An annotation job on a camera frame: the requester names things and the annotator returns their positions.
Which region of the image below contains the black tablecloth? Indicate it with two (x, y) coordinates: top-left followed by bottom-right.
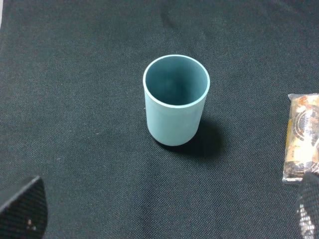
(0, 0), (319, 239)

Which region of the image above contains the brown snack bar wrapper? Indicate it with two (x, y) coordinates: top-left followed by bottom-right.
(282, 94), (319, 184)

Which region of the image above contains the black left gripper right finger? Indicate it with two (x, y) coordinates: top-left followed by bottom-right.
(296, 172), (319, 239)

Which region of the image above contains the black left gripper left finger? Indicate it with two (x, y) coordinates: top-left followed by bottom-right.
(0, 176), (48, 239)

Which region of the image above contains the teal plastic cup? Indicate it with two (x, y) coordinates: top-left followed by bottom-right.
(143, 54), (210, 146)

